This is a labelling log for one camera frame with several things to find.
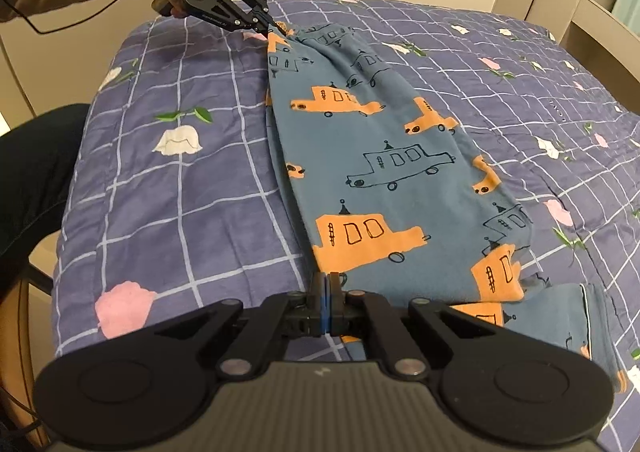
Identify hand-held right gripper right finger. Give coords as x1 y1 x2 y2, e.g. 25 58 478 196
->
328 272 502 379

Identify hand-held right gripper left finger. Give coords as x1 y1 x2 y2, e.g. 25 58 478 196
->
147 272 329 378

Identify blue pants with orange cars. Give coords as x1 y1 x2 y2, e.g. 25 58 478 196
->
262 22 629 395

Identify purple checked floral blanket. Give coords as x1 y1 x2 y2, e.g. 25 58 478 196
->
50 0 640 452

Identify person's leg in dark trousers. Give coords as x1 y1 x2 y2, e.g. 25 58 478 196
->
0 104 92 293

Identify wooden chair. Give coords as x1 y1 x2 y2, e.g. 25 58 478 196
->
0 232 63 452

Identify black cable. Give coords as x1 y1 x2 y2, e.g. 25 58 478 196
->
0 0 151 35

